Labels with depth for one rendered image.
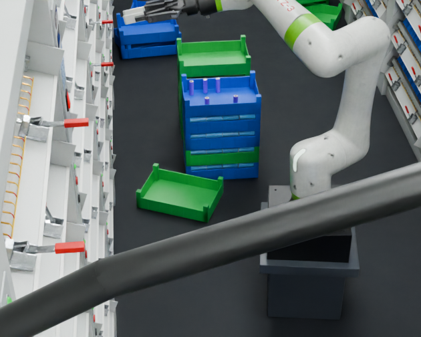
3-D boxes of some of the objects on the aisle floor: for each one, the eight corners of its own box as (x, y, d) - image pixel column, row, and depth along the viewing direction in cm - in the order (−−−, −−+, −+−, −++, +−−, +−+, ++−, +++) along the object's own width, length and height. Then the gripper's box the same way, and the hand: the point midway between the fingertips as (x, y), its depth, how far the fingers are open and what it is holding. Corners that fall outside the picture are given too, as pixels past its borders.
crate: (223, 192, 343) (223, 176, 338) (207, 222, 328) (207, 207, 323) (155, 178, 350) (154, 162, 346) (136, 207, 335) (135, 192, 330)
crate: (252, 149, 366) (252, 134, 361) (258, 177, 350) (258, 162, 345) (183, 153, 364) (182, 138, 359) (186, 182, 348) (186, 166, 343)
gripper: (201, 23, 262) (127, 39, 263) (196, 1, 274) (126, 17, 275) (196, 2, 257) (121, 19, 258) (192, -20, 270) (120, -4, 271)
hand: (133, 15), depth 267 cm, fingers open, 3 cm apart
